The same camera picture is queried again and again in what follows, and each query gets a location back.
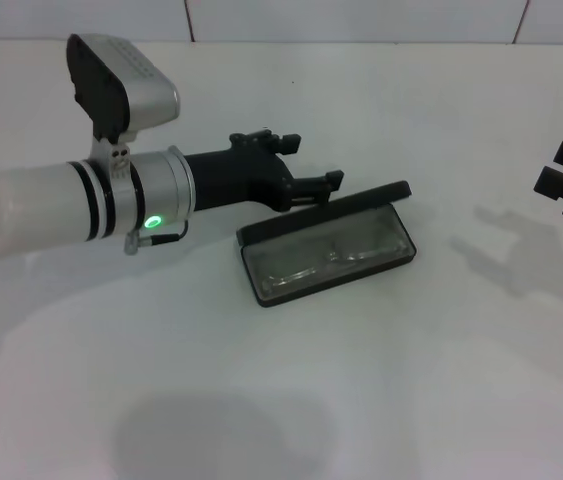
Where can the black glasses case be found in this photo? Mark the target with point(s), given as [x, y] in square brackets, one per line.
[361, 200]

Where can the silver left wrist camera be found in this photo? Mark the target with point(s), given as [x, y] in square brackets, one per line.
[106, 90]

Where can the clear white glasses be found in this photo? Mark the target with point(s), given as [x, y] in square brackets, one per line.
[346, 256]

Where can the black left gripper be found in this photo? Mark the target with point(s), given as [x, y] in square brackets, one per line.
[231, 175]

